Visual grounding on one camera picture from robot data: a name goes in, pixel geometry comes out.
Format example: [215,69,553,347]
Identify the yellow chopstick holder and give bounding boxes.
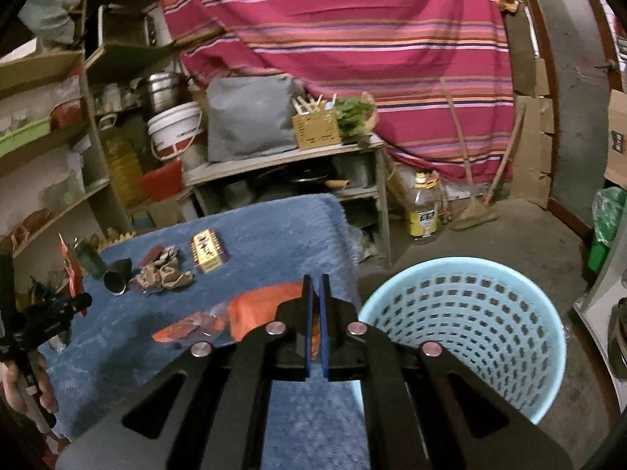
[292,95,341,152]

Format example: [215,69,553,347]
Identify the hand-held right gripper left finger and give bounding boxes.
[56,275,313,470]

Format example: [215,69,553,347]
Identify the orange plastic packet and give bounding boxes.
[153,281,314,348]

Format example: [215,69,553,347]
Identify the small yellow printed box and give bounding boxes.
[191,228,230,273]

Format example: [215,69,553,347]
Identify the green leafy vegetables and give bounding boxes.
[335,92,379,140]

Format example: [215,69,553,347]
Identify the green bin with plastic bag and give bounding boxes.
[588,187,627,273]

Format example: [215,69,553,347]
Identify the white plastic bucket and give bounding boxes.
[147,103,204,160]

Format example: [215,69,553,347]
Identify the straw broom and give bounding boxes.
[441,78,500,232]

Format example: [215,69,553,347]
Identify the cardboard sheets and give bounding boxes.
[512,56,556,206]

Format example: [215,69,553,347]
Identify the green plastic tray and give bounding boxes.
[0,117,52,157]

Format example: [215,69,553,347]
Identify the brown scouring pad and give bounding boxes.
[138,245,165,268]

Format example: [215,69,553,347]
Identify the large yellow oil jug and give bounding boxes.
[100,127,145,206]

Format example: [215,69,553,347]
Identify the black metal cup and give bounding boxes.
[103,258,133,296]

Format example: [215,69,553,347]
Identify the light blue plastic basket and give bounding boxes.
[357,256,568,427]

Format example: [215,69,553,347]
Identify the grey bag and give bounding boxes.
[206,74,307,162]

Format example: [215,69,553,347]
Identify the crumpled brown paper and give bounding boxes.
[132,246,195,295]

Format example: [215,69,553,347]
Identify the red plastic basin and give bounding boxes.
[138,161,183,201]

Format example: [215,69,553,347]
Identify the small red basket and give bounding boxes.
[49,100,88,129]

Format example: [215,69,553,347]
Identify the clear bottle with yellow label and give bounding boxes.
[406,171,442,246]

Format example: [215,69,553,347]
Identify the person's left hand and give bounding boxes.
[0,352,60,414]

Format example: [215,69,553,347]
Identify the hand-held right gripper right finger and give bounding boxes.
[322,275,574,470]

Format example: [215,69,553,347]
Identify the green glass bottle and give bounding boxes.
[73,237,106,276]

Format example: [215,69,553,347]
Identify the low wooden side table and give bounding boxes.
[183,134,393,270]

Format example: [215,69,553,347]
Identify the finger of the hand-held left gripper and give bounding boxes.
[22,293,94,328]

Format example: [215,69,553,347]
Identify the pink striped cloth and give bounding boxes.
[153,0,515,183]

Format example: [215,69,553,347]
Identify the steel cooking pot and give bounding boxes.
[141,72,190,113]

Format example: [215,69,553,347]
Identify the blue fleece blanket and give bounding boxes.
[38,193,370,470]

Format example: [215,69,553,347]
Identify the frying pan with wooden handle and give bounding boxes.
[289,169,352,193]

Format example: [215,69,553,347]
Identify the wooden shelf unit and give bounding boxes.
[0,49,135,260]

